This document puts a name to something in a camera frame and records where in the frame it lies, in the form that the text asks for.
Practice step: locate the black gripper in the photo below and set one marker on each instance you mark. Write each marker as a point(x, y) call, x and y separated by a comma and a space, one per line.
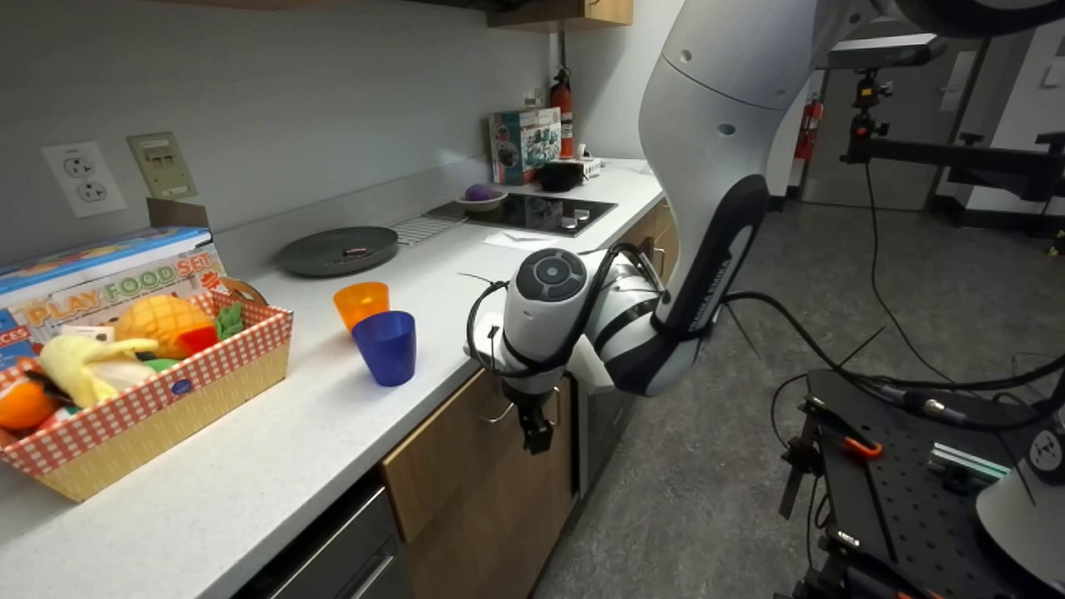
point(530, 395)

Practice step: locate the wooden drawer with metal handle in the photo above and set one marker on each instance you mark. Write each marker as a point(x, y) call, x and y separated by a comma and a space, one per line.
point(466, 448)

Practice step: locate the blue plastic cup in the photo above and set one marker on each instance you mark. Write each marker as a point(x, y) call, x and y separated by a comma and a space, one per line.
point(387, 344)

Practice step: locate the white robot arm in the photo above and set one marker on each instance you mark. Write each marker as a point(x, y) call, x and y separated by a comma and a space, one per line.
point(705, 124)

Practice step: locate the orange plastic cup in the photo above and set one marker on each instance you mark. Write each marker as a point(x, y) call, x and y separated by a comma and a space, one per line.
point(360, 300)

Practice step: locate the black stovetop with knobs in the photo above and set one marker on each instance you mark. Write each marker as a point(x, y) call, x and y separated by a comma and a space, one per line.
point(527, 209)

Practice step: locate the purple bowl on stove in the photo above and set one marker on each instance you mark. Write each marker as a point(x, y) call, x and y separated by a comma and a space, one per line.
point(481, 197)

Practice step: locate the black pot on counter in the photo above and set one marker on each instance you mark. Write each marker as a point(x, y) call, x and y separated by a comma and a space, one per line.
point(556, 177)

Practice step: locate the dark round plate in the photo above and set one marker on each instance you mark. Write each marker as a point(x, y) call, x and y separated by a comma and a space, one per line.
point(337, 252)

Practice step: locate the colourful box on counter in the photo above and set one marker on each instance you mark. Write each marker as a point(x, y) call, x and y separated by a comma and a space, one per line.
point(520, 142)

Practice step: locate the checkered toy food basket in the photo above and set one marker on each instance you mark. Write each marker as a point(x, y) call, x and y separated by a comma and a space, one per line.
point(104, 445)

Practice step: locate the red fire extinguisher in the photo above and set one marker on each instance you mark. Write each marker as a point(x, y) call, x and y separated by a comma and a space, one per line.
point(559, 98)
point(811, 124)

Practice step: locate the toy pineapple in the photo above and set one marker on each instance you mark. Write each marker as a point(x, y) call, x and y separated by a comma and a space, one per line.
point(176, 324)

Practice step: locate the black perforated cart table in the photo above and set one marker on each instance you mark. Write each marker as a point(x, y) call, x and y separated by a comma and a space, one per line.
point(926, 493)

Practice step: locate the yellow toy banana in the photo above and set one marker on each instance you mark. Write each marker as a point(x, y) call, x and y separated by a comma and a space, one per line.
point(91, 371)

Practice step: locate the play food cardboard box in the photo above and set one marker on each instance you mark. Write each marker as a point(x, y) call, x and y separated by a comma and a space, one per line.
point(97, 279)

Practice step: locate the toy orange fruit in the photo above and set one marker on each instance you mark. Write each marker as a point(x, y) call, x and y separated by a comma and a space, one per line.
point(23, 404)

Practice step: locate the wooden cabinet door with handle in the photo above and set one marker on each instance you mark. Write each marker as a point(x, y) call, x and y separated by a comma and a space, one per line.
point(657, 237)

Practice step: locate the beige wall switch plate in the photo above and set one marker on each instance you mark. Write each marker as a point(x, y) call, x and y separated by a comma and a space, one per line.
point(159, 163)

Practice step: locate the white wall power outlet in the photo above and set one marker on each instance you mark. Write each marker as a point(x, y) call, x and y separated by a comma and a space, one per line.
point(85, 177)

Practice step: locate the black camera tripod rig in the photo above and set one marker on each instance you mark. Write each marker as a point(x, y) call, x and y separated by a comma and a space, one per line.
point(1026, 174)

